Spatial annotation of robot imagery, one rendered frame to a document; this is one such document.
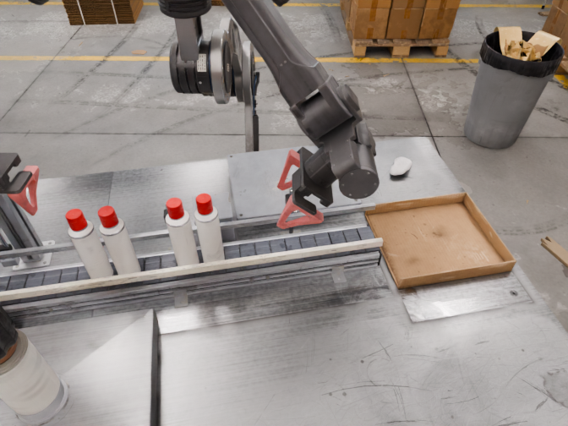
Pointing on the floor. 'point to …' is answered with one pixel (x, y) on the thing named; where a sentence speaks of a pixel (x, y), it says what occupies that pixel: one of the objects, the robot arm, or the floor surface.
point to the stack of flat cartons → (102, 11)
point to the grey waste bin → (501, 106)
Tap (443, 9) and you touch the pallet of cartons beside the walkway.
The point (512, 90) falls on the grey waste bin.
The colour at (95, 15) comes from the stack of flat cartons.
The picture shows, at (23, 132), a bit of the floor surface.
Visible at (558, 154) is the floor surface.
